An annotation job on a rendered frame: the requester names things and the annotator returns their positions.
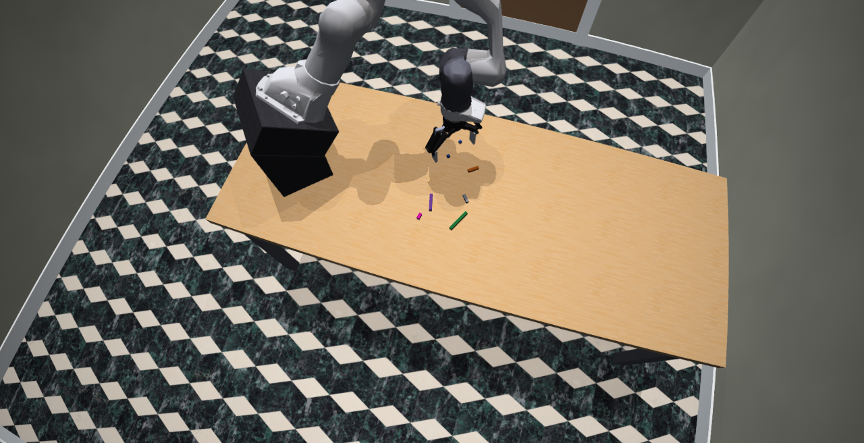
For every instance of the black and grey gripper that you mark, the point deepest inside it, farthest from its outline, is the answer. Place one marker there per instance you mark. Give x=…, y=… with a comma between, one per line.
x=439, y=135

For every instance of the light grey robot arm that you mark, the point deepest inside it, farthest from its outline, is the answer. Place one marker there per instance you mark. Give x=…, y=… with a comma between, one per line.
x=308, y=87

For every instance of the green rod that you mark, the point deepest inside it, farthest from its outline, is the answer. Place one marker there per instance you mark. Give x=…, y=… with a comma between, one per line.
x=458, y=220

